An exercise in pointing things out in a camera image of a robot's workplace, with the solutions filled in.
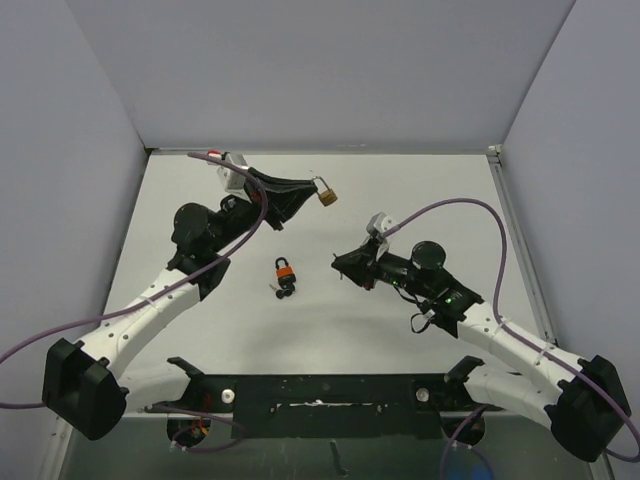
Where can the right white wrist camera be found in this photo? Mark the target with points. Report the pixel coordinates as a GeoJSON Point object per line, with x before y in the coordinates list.
{"type": "Point", "coordinates": [379, 225]}

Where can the brass padlock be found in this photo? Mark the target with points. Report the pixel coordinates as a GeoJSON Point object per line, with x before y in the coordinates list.
{"type": "Point", "coordinates": [325, 193]}

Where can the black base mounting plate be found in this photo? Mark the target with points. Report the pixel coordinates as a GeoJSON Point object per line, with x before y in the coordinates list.
{"type": "Point", "coordinates": [357, 406]}

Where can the black head keys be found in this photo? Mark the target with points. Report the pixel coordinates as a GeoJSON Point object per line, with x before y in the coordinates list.
{"type": "Point", "coordinates": [282, 292]}

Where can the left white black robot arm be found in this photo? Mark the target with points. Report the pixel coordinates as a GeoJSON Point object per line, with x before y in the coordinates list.
{"type": "Point", "coordinates": [83, 379]}

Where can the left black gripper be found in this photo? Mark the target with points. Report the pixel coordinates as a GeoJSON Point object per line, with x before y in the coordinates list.
{"type": "Point", "coordinates": [284, 197]}

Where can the orange black padlock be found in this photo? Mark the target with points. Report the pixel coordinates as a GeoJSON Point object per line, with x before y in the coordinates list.
{"type": "Point", "coordinates": [284, 272]}

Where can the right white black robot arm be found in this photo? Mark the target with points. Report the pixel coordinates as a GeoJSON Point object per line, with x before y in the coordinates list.
{"type": "Point", "coordinates": [582, 402]}

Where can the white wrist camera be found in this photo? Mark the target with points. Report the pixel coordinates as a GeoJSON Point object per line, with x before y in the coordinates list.
{"type": "Point", "coordinates": [379, 225]}
{"type": "Point", "coordinates": [232, 181]}

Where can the aluminium frame rail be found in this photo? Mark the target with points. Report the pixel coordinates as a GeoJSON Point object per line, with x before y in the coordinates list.
{"type": "Point", "coordinates": [520, 247]}

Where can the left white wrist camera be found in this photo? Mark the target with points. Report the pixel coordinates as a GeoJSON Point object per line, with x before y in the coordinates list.
{"type": "Point", "coordinates": [232, 181]}

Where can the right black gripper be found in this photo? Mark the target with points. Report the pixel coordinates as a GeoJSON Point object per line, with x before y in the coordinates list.
{"type": "Point", "coordinates": [362, 264]}

